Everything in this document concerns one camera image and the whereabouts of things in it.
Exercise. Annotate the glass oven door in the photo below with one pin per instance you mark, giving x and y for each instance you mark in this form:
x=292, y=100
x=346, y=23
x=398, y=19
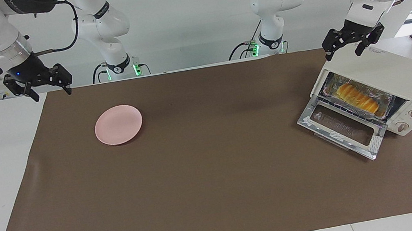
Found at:
x=342, y=127

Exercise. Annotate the golden sliced bread loaf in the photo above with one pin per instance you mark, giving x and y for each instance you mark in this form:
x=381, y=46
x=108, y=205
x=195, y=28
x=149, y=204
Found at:
x=356, y=98

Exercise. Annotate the aluminium foil tray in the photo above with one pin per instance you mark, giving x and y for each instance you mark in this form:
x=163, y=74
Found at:
x=385, y=101

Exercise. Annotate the pink round plate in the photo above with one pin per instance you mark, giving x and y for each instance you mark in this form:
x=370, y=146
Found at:
x=118, y=125

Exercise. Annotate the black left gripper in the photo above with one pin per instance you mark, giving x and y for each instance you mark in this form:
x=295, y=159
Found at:
x=354, y=31

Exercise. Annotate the cream toaster oven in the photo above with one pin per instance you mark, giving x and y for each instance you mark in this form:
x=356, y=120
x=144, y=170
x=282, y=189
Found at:
x=398, y=76

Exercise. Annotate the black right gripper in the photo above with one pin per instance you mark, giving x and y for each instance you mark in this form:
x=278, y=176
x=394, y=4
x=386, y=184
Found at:
x=31, y=70

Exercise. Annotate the brown table mat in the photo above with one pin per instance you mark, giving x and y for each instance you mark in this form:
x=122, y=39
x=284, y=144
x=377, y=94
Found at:
x=207, y=173

